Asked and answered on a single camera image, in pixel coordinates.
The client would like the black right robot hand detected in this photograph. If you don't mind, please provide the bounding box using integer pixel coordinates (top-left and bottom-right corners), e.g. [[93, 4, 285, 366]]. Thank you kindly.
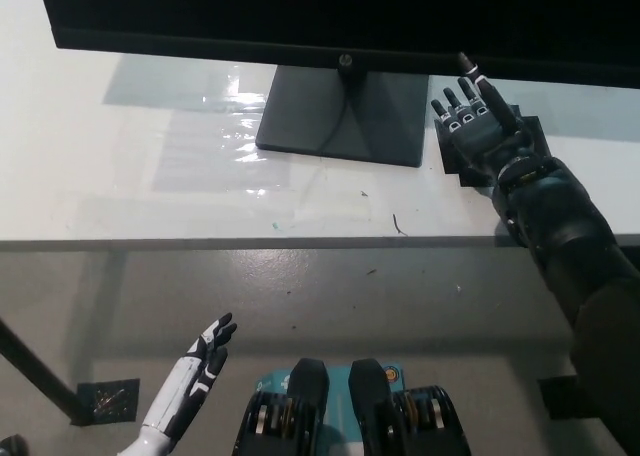
[[430, 51, 539, 177]]

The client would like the black tape patch on desk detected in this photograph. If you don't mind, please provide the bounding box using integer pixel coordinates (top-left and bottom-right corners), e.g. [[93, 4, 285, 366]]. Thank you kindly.
[[433, 103, 551, 190]]

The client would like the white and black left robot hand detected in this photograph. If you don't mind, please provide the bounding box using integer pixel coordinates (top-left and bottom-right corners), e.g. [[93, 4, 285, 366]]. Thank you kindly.
[[139, 312, 239, 440]]

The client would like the black table leg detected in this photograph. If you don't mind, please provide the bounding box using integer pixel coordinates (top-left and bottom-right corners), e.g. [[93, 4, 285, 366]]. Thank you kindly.
[[0, 315, 86, 425]]

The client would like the black HP monitor with stand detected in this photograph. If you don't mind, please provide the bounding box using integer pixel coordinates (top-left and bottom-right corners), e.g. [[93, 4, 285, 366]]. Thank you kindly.
[[34, 0, 640, 168]]

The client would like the dark grey rounded object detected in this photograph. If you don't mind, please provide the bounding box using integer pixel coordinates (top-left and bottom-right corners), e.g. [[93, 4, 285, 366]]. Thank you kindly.
[[0, 433, 29, 456]]

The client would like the clear plastic sheet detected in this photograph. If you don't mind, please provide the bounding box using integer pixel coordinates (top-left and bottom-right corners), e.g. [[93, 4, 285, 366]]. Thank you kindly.
[[102, 58, 292, 196]]

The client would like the black monitor cable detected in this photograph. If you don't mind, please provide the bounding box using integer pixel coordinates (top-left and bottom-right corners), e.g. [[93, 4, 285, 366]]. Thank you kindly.
[[317, 68, 351, 156]]

